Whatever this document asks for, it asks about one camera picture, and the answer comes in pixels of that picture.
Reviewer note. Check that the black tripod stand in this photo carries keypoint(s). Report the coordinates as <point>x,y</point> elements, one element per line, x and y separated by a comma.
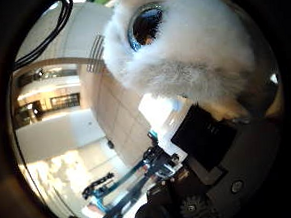
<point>137,183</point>

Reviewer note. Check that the slatted wall vent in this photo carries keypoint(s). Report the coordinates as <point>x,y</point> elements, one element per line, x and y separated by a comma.
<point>95,54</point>

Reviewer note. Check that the white plush toy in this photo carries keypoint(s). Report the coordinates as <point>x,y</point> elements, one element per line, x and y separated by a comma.
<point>198,51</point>

